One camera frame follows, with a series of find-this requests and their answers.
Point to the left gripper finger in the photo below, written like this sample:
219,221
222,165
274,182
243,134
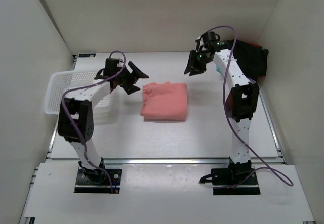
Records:
129,89
136,72

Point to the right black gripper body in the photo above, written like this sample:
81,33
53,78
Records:
201,60

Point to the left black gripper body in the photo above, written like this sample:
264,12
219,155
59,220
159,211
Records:
125,77

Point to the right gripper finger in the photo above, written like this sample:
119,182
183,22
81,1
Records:
192,62
196,72

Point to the pink t shirt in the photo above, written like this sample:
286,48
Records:
164,101

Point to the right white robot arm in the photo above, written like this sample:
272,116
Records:
239,104

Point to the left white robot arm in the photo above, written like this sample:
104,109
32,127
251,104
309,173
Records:
76,115

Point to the teal folded t shirt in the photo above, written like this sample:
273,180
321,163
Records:
218,70

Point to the red folded t shirt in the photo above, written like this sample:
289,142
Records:
255,45

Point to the black folded t shirt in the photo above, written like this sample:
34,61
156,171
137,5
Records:
251,60

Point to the white plastic basket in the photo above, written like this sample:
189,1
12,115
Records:
60,82

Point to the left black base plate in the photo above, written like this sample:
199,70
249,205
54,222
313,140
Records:
96,181

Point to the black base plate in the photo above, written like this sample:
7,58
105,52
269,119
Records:
235,179
96,181

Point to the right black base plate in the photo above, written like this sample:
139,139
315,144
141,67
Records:
235,179

